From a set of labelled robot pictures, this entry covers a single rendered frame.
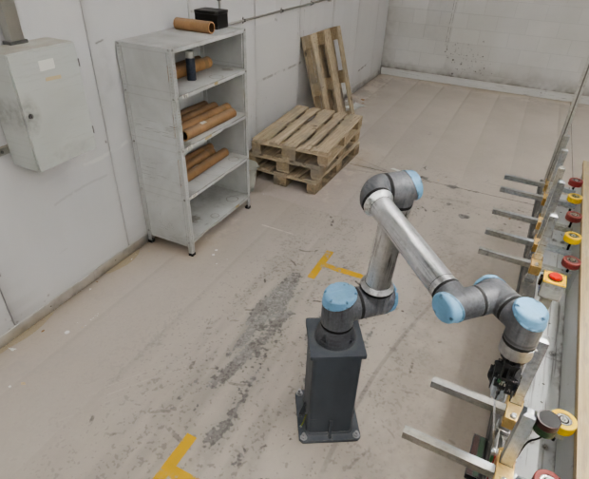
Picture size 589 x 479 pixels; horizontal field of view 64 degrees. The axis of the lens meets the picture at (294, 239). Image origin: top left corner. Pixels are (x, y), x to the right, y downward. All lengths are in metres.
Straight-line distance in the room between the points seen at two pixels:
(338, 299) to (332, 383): 0.47
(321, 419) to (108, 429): 1.10
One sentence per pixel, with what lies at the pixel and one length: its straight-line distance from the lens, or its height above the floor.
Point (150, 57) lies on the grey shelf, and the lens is 3.27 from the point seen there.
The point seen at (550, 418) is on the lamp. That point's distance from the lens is 1.52.
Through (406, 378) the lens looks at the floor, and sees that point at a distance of 2.95.
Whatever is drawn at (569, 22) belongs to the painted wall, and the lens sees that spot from 8.81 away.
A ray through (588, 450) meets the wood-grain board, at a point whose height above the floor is 0.90.
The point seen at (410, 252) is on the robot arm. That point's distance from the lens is 1.49.
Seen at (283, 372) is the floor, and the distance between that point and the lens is 2.87.
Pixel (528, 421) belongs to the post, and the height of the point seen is 1.08.
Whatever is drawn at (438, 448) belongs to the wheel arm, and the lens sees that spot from 1.65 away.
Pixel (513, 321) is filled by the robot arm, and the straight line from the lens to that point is 1.40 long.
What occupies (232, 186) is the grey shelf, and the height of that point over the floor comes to 0.17.
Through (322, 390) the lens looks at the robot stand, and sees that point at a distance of 2.34.
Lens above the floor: 2.19
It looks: 34 degrees down
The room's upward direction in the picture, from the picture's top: 2 degrees clockwise
